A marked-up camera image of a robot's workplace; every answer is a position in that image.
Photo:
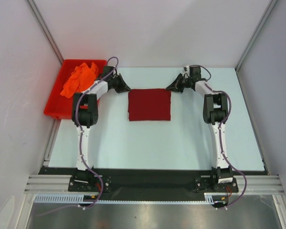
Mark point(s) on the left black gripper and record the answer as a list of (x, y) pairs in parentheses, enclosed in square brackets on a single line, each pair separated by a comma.
[(123, 87)]

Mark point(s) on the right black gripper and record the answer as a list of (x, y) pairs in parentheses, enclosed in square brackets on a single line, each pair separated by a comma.
[(181, 82)]

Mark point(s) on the dark red t shirt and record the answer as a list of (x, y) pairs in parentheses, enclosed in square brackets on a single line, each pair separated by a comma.
[(149, 105)]

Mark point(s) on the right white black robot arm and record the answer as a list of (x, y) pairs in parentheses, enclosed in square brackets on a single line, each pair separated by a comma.
[(216, 110)]

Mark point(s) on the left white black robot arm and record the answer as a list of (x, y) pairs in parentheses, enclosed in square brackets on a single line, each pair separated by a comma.
[(85, 110)]

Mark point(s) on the orange t shirt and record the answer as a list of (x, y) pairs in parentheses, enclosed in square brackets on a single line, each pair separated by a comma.
[(80, 79)]

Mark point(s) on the red plastic bin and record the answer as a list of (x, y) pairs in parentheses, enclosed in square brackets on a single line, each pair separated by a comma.
[(58, 106)]

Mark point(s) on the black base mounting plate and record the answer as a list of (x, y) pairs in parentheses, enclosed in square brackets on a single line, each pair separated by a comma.
[(155, 184)]

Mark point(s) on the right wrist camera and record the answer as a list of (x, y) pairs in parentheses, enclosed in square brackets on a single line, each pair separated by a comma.
[(193, 72)]

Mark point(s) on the slotted grey cable duct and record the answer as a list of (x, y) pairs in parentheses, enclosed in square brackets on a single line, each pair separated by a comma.
[(82, 199)]

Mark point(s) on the left corner aluminium post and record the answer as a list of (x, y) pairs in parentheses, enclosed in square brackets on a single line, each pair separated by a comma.
[(44, 29)]

